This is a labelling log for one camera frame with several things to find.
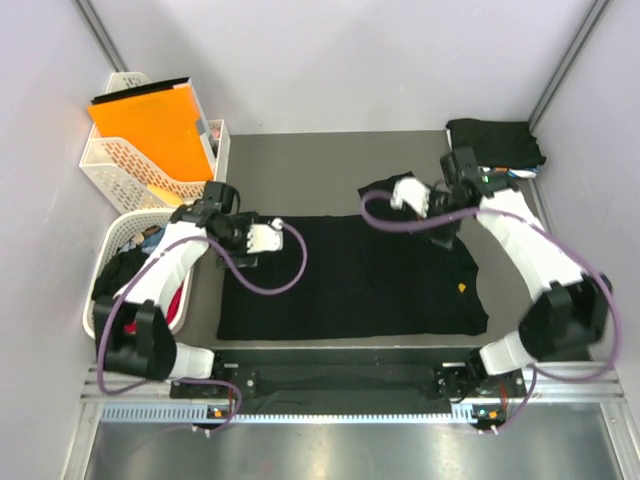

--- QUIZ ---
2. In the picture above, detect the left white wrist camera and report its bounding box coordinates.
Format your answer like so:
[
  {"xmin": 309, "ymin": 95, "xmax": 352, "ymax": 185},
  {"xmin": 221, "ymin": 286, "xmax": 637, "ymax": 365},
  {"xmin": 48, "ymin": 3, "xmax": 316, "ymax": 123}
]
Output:
[{"xmin": 246, "ymin": 217, "xmax": 284, "ymax": 255}]

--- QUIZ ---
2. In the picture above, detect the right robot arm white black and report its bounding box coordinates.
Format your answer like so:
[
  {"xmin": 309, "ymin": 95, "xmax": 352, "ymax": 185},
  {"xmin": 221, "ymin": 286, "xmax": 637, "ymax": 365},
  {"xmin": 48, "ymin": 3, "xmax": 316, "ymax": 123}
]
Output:
[{"xmin": 428, "ymin": 147, "xmax": 611, "ymax": 396}]

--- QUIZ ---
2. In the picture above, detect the aluminium frame rail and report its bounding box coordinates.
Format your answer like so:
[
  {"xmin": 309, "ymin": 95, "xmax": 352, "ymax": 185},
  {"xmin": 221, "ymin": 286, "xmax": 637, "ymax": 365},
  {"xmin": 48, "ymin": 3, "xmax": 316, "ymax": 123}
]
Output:
[{"xmin": 80, "ymin": 370, "xmax": 625, "ymax": 431}]

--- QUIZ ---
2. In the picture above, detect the folded black t shirt stack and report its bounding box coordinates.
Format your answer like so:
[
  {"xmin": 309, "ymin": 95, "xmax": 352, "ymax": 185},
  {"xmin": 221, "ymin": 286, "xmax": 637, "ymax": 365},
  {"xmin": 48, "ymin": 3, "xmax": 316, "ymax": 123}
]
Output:
[{"xmin": 445, "ymin": 118, "xmax": 547, "ymax": 179}]

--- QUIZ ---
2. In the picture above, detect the white oval laundry basket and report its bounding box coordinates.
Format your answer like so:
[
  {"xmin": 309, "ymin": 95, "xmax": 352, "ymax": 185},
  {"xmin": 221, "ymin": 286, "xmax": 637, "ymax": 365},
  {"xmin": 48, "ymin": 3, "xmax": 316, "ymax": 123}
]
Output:
[{"xmin": 92, "ymin": 208, "xmax": 193, "ymax": 334}]

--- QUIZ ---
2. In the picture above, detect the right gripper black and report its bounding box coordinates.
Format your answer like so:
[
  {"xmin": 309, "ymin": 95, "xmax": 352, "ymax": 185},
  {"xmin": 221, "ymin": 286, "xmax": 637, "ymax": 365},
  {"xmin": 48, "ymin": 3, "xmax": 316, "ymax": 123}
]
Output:
[{"xmin": 410, "ymin": 184, "xmax": 470, "ymax": 248}]

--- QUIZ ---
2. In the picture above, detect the blue garment in basket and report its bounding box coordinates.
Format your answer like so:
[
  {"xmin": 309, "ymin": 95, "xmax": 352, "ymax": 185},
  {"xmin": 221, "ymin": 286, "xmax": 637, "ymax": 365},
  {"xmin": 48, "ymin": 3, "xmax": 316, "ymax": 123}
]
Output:
[{"xmin": 119, "ymin": 225, "xmax": 166, "ymax": 255}]

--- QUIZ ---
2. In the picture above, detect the black folder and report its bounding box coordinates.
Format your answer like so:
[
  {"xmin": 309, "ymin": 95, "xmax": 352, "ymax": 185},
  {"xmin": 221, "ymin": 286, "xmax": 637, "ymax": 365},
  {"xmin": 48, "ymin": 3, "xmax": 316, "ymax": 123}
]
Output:
[{"xmin": 91, "ymin": 77, "xmax": 190, "ymax": 105}]

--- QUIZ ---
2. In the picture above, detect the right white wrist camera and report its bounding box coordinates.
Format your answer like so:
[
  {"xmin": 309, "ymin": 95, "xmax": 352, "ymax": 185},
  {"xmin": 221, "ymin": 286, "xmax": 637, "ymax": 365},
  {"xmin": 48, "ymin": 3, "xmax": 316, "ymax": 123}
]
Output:
[{"xmin": 390, "ymin": 177, "xmax": 431, "ymax": 218}]

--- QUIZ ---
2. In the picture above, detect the orange folder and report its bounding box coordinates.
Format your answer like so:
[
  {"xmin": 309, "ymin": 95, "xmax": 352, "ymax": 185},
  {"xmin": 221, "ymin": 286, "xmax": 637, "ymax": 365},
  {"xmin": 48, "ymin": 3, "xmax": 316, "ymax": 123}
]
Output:
[{"xmin": 87, "ymin": 79, "xmax": 215, "ymax": 182}]

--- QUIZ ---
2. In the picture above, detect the black garment in basket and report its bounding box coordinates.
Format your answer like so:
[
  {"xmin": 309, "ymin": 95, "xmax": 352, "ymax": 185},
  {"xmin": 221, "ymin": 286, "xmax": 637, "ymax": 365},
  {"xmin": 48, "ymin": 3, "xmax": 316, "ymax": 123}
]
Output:
[{"xmin": 91, "ymin": 247, "xmax": 149, "ymax": 301}]

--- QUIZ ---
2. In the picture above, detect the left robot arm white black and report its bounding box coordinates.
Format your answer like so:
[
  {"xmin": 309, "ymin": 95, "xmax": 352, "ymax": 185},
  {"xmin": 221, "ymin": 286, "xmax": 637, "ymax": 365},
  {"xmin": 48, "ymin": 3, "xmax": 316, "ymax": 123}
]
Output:
[{"xmin": 93, "ymin": 181, "xmax": 257, "ymax": 397}]

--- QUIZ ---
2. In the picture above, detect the red garment in basket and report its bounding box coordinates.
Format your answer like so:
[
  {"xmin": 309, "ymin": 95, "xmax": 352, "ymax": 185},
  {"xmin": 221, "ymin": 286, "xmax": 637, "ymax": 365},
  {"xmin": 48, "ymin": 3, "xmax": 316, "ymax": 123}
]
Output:
[{"xmin": 123, "ymin": 284, "xmax": 191, "ymax": 335}]

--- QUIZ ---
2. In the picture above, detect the white perforated file organizer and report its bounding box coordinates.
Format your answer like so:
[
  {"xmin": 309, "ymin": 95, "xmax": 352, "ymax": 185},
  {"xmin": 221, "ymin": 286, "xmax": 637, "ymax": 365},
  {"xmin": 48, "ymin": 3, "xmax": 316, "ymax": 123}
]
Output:
[{"xmin": 79, "ymin": 72, "xmax": 231, "ymax": 214}]

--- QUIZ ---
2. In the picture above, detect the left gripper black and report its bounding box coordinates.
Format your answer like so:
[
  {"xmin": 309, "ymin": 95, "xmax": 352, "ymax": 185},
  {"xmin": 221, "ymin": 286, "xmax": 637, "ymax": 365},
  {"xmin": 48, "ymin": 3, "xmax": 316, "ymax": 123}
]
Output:
[{"xmin": 213, "ymin": 211, "xmax": 259, "ymax": 267}]

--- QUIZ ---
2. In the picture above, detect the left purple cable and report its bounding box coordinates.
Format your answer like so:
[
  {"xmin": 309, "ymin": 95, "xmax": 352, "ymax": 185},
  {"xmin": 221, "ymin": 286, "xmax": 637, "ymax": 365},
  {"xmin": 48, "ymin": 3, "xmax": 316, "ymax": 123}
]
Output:
[{"xmin": 95, "ymin": 222, "xmax": 308, "ymax": 434}]

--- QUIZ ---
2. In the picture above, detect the black t shirt flower print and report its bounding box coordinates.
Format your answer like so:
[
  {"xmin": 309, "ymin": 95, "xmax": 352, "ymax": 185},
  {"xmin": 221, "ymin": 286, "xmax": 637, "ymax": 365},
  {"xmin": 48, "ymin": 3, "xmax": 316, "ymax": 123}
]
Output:
[{"xmin": 215, "ymin": 172, "xmax": 490, "ymax": 342}]

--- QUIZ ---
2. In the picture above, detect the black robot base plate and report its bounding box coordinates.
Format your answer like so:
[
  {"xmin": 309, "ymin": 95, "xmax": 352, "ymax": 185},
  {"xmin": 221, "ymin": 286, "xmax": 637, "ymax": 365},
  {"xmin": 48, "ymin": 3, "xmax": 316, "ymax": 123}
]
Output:
[{"xmin": 169, "ymin": 347, "xmax": 531, "ymax": 416}]

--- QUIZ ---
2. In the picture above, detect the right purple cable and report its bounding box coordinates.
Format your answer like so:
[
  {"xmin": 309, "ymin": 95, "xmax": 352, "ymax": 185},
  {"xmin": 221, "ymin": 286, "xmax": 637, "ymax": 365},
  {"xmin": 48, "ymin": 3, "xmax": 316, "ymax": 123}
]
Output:
[{"xmin": 359, "ymin": 192, "xmax": 624, "ymax": 435}]

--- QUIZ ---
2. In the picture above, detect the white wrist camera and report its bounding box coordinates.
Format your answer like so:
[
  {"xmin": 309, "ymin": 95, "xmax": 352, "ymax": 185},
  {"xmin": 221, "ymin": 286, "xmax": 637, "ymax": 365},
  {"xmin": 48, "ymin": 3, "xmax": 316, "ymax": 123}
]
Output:
[
  {"xmin": 246, "ymin": 217, "xmax": 284, "ymax": 255},
  {"xmin": 390, "ymin": 177, "xmax": 431, "ymax": 218}
]

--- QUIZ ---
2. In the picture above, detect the purple cable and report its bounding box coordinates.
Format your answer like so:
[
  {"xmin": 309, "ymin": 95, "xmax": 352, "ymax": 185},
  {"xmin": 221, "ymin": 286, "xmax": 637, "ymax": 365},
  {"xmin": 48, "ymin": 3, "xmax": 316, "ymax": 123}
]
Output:
[
  {"xmin": 359, "ymin": 192, "xmax": 624, "ymax": 435},
  {"xmin": 95, "ymin": 222, "xmax": 308, "ymax": 434}
]

